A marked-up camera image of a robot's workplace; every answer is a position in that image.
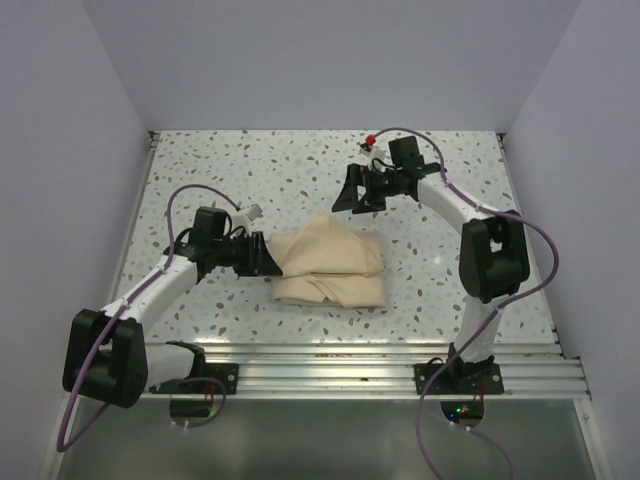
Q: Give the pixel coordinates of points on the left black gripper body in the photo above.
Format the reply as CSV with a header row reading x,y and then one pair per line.
x,y
255,254

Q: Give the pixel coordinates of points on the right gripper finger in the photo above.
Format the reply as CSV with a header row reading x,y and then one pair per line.
x,y
352,194
367,205

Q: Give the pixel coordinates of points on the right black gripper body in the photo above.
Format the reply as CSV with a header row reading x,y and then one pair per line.
x,y
365,187

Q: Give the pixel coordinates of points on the beige cloth mat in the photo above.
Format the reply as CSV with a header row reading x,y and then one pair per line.
x,y
328,264

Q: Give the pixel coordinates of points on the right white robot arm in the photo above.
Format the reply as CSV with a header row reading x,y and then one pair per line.
x,y
493,258

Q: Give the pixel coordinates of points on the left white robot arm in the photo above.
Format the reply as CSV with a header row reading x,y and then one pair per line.
x,y
108,358

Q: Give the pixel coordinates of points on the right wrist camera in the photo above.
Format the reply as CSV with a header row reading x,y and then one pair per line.
x,y
374,155

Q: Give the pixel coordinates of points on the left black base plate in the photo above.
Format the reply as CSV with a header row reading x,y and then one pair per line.
x,y
222,377

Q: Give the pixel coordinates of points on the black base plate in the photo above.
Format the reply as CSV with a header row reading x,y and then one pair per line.
x,y
222,377
462,378

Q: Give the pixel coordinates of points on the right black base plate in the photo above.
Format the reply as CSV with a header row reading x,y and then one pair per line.
x,y
462,378

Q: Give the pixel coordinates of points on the aluminium rail frame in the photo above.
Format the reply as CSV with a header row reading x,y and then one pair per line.
x,y
385,371

